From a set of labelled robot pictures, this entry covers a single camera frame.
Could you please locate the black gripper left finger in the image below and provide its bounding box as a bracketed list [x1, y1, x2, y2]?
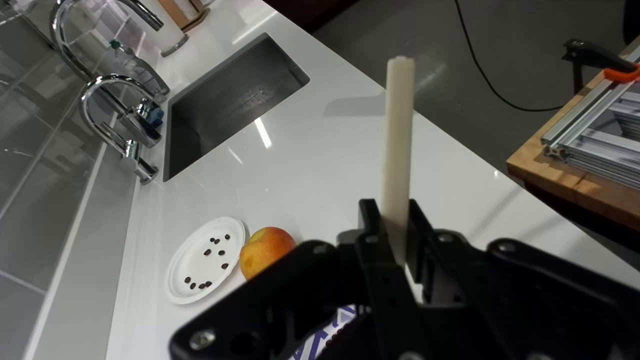
[341, 197, 427, 360]

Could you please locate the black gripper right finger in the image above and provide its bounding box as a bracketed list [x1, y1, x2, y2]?
[406, 202, 533, 360]

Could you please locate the cream plastic spoon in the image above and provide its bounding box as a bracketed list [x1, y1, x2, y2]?
[381, 56, 413, 264]

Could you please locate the blue patterned paper bowl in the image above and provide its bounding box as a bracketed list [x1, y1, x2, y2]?
[288, 303, 363, 360]

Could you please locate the red yellow apple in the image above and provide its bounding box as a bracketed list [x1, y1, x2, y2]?
[240, 225, 296, 280]

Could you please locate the small white plate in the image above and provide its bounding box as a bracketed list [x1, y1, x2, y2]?
[163, 215, 247, 306]

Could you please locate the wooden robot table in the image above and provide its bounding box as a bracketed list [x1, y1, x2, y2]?
[505, 37, 640, 229]

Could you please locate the kitchen sink basin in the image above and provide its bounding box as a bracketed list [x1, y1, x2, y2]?
[163, 34, 309, 179]

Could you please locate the chrome sink faucet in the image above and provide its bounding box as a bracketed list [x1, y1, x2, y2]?
[47, 0, 172, 185]

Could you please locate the black power cable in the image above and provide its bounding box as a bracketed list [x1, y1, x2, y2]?
[452, 0, 567, 114]

